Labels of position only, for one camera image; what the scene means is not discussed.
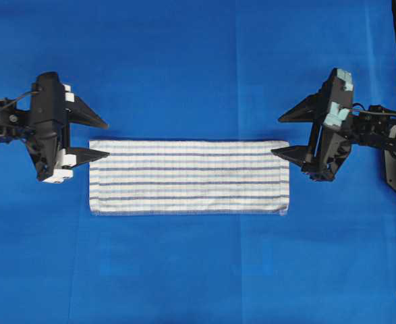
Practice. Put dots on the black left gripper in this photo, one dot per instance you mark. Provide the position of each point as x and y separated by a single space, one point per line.
52 107

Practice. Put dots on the white blue striped towel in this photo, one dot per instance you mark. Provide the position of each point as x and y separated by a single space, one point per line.
141 177

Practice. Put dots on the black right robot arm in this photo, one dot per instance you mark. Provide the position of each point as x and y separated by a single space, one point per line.
370 127

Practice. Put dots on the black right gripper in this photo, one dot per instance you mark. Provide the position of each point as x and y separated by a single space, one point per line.
328 109

